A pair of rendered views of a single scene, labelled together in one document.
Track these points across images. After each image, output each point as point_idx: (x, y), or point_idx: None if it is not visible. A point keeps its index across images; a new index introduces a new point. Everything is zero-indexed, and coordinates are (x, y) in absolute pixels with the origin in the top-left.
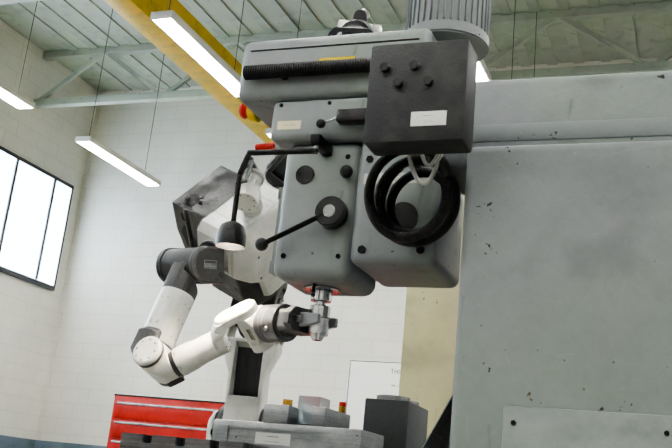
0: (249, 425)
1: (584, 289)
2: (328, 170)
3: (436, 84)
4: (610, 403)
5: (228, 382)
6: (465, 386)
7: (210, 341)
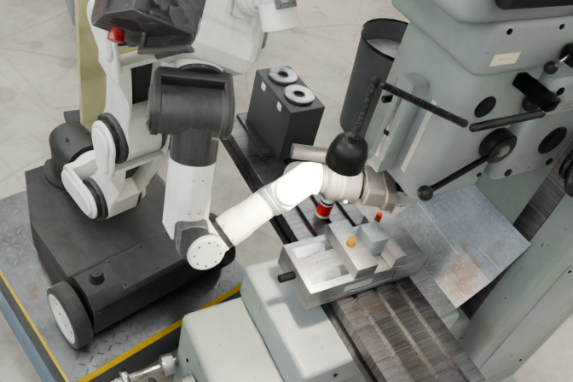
0: (342, 286)
1: None
2: (508, 98)
3: None
4: None
5: (130, 112)
6: (557, 265)
7: (271, 215)
